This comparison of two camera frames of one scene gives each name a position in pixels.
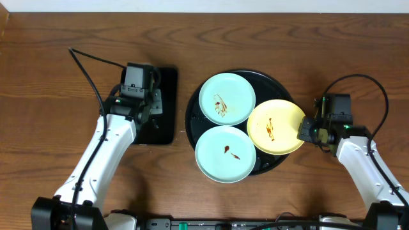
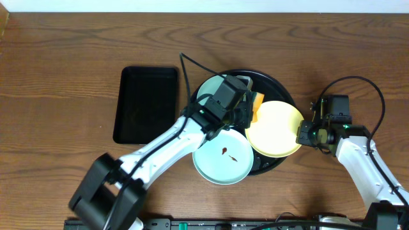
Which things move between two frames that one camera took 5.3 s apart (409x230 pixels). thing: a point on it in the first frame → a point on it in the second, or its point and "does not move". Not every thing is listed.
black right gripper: x=303 y=134 does not move
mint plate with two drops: x=225 y=154 does not move
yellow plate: x=273 y=126 does not move
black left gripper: x=156 y=104 → x=244 y=108
